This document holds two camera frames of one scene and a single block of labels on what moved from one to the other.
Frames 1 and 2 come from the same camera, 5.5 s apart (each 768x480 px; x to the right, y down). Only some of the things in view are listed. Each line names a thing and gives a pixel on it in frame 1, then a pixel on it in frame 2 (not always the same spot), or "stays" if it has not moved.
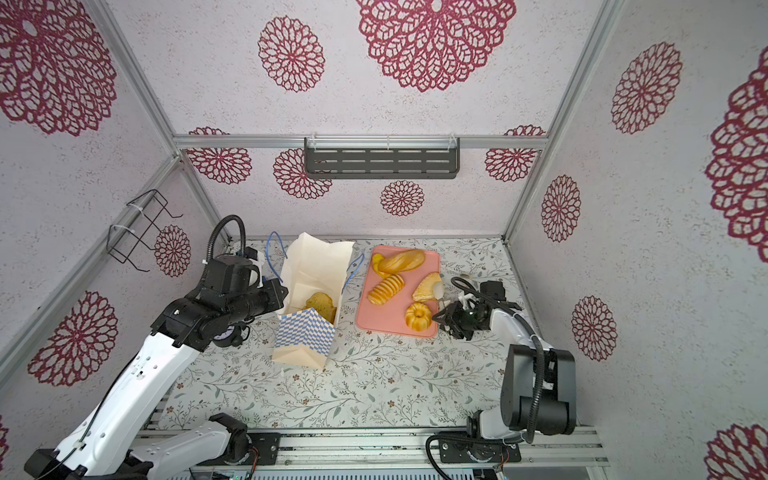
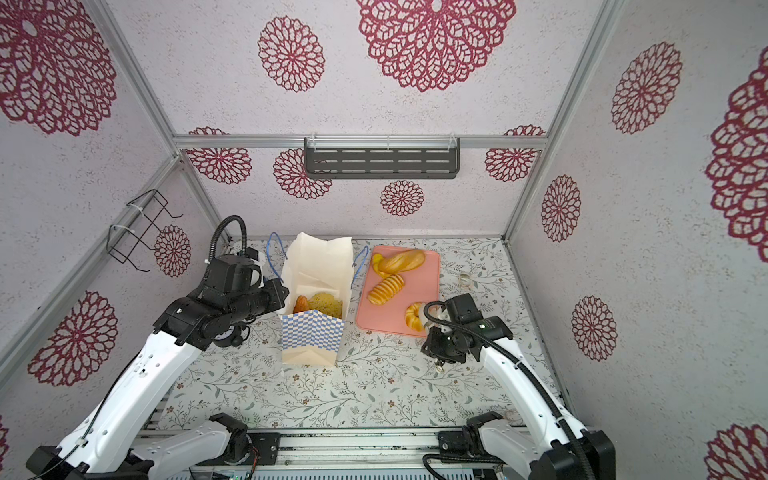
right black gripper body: [464, 323] → [444, 344]
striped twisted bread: [387, 288] stays
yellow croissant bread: [375, 262] stays
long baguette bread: [402, 261] stays
